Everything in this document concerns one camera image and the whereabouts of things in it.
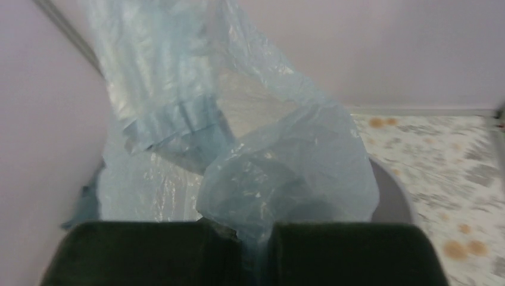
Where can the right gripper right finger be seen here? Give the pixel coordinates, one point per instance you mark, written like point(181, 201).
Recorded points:
point(352, 254)

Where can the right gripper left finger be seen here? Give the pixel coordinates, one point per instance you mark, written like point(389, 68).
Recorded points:
point(147, 253)

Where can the light blue plastic trash bag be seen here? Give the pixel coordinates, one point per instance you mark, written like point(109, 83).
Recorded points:
point(211, 119)

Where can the grey plastic trash bin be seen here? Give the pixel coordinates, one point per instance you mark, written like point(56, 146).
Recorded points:
point(395, 202)

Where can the floral patterned table mat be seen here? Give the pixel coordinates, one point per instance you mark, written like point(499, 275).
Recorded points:
point(450, 168)

